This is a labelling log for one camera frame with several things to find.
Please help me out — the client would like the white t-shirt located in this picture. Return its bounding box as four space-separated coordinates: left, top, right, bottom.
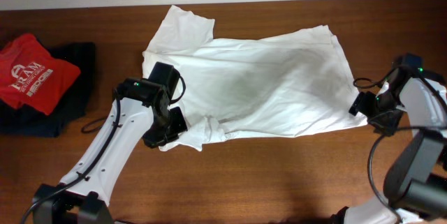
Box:
142 6 367 151

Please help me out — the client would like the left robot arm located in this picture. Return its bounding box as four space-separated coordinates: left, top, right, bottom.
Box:
20 62 188 223

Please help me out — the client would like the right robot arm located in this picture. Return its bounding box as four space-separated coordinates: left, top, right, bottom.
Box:
328 53 446 224

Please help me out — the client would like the folded red printed t-shirt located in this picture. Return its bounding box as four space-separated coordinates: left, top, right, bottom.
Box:
1 33 80 115

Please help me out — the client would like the folded dark navy garment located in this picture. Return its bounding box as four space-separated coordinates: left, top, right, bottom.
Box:
1 42 96 137

